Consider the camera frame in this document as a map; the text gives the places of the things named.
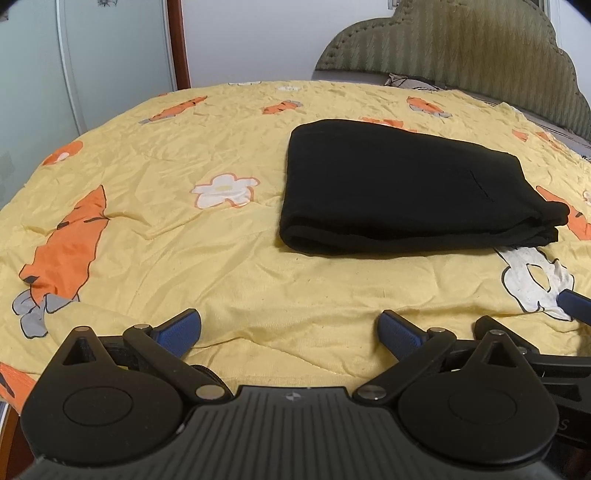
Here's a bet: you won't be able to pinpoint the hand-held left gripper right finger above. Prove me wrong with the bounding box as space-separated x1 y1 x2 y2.
352 310 543 407

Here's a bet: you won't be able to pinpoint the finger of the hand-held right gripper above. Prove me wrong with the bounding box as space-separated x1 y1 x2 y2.
473 316 540 358
556 288 591 326

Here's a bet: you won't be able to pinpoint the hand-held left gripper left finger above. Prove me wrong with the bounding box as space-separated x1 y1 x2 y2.
44 308 234 407

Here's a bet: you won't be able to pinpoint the black pants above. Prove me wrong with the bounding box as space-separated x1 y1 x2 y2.
278 119 571 257

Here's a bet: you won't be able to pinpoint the yellow carrot print blanket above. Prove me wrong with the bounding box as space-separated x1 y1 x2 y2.
0 80 591 416

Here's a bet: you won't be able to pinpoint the grey printed bed sheet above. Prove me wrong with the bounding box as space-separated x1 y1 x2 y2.
384 73 591 160

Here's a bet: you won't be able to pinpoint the frosted glass door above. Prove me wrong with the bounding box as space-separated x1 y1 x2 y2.
0 0 178 208

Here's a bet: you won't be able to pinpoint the olive quilted headboard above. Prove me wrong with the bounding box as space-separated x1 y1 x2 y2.
314 0 591 139

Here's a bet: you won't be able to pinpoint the brown wooden door frame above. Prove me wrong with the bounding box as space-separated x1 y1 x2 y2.
167 0 192 90

